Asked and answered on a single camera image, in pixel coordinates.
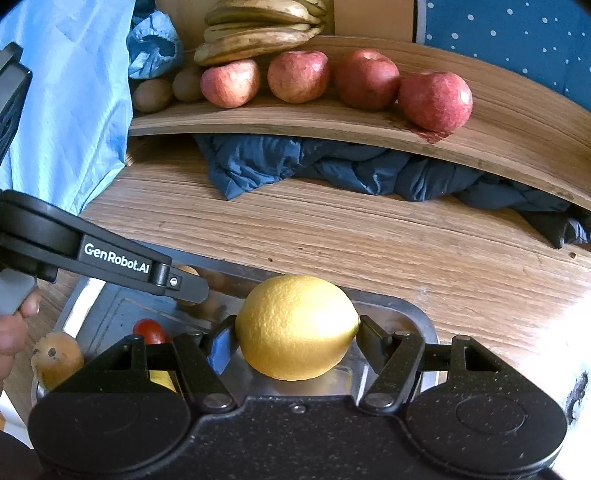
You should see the crumpled blue plastic bag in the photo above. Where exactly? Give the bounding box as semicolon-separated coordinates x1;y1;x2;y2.
127;10;184;80

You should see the light blue garment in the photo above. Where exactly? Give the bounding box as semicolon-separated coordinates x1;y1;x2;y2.
0;0;137;215

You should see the pine wood panel board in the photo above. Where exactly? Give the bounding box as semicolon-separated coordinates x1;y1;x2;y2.
154;0;416;47

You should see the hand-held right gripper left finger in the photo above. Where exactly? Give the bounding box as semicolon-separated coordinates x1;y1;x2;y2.
85;316;241;411

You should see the pale red apple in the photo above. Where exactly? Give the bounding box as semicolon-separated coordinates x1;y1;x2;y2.
200;58;262;109
267;50;331;104

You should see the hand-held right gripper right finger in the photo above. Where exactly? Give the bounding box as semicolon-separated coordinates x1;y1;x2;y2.
359;315;522;414

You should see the brown kiwi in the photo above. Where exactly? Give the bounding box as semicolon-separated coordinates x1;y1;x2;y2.
172;65;206;103
133;78;175;114

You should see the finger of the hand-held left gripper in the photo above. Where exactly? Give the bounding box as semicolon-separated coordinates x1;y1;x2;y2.
164;264;210;306

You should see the rectangular metal tray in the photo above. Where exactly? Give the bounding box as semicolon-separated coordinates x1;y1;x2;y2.
30;258;439;402

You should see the wooden desk shelf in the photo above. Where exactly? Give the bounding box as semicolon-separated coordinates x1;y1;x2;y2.
127;34;591;210

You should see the yellow lemon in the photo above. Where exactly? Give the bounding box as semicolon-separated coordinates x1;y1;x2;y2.
235;275;361;381

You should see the person's left hand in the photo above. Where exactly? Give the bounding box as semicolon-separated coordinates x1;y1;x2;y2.
0;295;41;370

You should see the dark red apple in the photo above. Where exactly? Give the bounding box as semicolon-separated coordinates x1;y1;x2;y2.
334;49;402;110
398;71;474;133

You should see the dark blue jacket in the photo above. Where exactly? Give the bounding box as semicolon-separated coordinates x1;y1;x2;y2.
194;134;591;250

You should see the striped pepino melon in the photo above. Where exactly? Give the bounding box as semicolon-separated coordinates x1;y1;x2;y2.
31;333;85;391

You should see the red cherry tomato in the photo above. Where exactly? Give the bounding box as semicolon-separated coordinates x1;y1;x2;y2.
132;318;167;346

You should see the bunch of ripe bananas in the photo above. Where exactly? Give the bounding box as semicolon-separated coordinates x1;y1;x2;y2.
194;0;329;66

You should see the blue white dotted fabric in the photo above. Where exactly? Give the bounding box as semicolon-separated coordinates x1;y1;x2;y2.
413;0;591;112

